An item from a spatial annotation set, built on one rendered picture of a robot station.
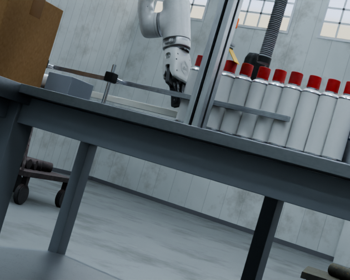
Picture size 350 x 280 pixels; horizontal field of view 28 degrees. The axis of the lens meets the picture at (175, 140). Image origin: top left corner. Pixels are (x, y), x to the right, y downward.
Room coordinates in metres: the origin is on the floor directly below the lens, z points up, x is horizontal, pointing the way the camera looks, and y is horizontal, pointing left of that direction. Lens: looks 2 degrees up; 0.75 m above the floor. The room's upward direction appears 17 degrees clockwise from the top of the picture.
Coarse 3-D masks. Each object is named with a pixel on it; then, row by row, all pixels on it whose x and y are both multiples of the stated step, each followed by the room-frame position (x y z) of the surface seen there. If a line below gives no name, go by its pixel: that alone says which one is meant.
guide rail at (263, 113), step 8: (72, 72) 2.24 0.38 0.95; (80, 72) 2.22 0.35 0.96; (144, 88) 2.07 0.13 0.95; (152, 88) 2.05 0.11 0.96; (160, 88) 2.04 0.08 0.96; (176, 96) 2.00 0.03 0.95; (184, 96) 1.98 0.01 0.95; (216, 104) 1.92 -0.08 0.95; (224, 104) 1.90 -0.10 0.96; (232, 104) 1.89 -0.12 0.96; (248, 112) 1.86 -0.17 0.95; (256, 112) 1.85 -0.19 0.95; (264, 112) 1.83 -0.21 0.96; (288, 120) 1.80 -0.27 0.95
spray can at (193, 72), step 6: (198, 60) 2.01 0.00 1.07; (198, 66) 2.01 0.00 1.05; (192, 72) 2.00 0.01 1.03; (192, 78) 2.00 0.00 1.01; (186, 84) 2.01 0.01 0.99; (192, 84) 2.00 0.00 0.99; (186, 90) 2.00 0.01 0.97; (192, 90) 2.00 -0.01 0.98; (186, 102) 2.00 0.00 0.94; (180, 108) 2.01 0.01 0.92; (186, 108) 2.00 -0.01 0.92; (180, 114) 2.00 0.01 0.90; (180, 120) 2.00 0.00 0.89
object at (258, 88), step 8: (264, 72) 1.89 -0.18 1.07; (256, 80) 1.89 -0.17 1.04; (264, 80) 1.89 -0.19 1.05; (256, 88) 1.88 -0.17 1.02; (264, 88) 1.89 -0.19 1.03; (248, 96) 1.90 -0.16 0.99; (256, 96) 1.88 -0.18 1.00; (248, 104) 1.89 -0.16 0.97; (256, 104) 1.88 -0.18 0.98; (248, 120) 1.88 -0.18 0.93; (256, 120) 1.89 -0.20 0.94; (240, 128) 1.89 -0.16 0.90; (248, 128) 1.88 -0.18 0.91; (240, 136) 1.89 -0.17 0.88; (248, 136) 1.88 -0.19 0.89
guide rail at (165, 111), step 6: (96, 96) 2.26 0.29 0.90; (102, 96) 2.25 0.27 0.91; (108, 96) 2.24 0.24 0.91; (114, 96) 2.22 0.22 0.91; (114, 102) 2.22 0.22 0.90; (120, 102) 2.21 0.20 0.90; (126, 102) 2.19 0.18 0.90; (132, 102) 2.18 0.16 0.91; (138, 102) 2.16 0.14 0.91; (138, 108) 2.16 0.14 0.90; (144, 108) 2.15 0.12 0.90; (150, 108) 2.14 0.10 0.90; (156, 108) 2.12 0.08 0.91; (162, 108) 2.11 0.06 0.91; (168, 114) 2.09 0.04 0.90; (174, 114) 2.08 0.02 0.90
